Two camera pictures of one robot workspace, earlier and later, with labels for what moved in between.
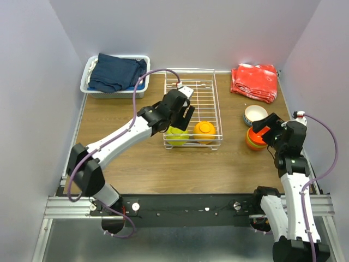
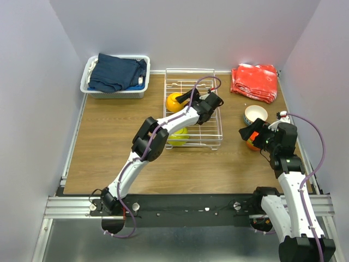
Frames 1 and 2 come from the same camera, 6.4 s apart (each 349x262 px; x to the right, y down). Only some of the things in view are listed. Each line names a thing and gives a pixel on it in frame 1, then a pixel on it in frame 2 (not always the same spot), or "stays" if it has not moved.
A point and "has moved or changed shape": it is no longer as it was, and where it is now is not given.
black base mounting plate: [181, 210] stays
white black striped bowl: [253, 113] stays
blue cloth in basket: [140, 87] stays
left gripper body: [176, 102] -> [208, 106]
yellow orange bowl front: [204, 132] has moved or changed shape
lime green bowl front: [176, 136] stays
